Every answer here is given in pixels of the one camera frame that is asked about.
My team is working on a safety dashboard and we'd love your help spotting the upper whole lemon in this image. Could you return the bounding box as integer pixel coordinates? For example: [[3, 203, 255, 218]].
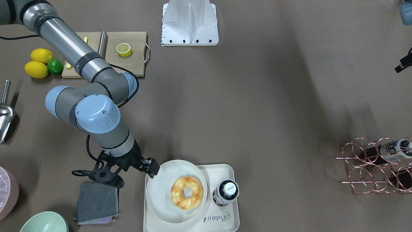
[[30, 48, 53, 64]]

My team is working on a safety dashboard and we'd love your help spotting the braided glazed donut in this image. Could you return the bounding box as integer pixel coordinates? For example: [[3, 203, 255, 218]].
[[170, 176, 203, 210]]

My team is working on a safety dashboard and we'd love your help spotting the lower whole lemon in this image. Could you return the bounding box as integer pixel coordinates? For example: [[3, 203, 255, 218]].
[[24, 61, 49, 78]]

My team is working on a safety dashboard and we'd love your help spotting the whole lemon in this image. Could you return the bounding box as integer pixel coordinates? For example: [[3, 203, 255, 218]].
[[30, 48, 53, 64], [24, 61, 49, 78]]

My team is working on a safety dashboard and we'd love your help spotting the grey folded cloth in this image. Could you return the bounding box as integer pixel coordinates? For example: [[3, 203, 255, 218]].
[[73, 182, 119, 225]]

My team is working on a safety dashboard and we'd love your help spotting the bamboo cutting board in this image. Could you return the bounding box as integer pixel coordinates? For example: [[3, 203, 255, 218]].
[[62, 31, 150, 78]]

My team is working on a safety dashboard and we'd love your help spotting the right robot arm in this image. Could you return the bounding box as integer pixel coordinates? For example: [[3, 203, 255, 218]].
[[1, 0, 160, 183]]

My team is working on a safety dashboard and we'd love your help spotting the metal scoop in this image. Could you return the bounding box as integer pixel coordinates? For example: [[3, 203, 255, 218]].
[[0, 80, 15, 144]]

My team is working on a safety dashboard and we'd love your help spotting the half lemon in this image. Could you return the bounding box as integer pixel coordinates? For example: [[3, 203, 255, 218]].
[[116, 43, 132, 57]]

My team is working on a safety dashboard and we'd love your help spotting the green lime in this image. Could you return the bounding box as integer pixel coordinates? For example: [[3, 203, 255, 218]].
[[47, 58, 64, 74]]

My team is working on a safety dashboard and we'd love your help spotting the pink bowl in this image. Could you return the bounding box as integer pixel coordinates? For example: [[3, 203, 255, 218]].
[[0, 167, 19, 220]]

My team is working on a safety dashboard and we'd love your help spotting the dark drink bottle on tray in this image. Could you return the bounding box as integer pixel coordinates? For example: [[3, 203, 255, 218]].
[[212, 179, 240, 207]]

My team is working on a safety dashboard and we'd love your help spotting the steel cylinder black cap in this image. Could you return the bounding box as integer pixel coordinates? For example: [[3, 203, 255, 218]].
[[97, 31, 108, 59]]

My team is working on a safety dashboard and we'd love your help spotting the white round plate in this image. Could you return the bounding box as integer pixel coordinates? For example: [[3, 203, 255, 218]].
[[145, 159, 208, 224]]

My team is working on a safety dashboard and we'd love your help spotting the green bowl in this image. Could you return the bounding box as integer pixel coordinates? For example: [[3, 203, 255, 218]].
[[20, 211, 69, 232]]

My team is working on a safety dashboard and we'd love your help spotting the copper wire bottle rack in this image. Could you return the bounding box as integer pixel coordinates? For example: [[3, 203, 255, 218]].
[[336, 137, 411, 195]]

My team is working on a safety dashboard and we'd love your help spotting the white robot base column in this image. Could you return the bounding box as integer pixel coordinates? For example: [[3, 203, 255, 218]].
[[161, 0, 219, 46]]

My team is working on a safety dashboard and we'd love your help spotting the yellow plastic knife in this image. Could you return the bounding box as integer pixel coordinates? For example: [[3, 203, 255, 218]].
[[66, 36, 88, 69]]

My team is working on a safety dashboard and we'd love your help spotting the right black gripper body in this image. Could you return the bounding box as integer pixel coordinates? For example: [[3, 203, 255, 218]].
[[101, 141, 143, 172]]

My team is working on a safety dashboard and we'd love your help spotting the upper bottle in rack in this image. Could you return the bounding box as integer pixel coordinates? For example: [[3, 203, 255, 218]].
[[356, 138, 412, 165]]

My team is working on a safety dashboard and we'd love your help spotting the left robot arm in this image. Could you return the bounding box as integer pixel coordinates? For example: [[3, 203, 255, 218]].
[[394, 0, 412, 73]]

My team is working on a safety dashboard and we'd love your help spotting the cream rabbit tray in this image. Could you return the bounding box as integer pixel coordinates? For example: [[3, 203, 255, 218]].
[[143, 164, 240, 232]]

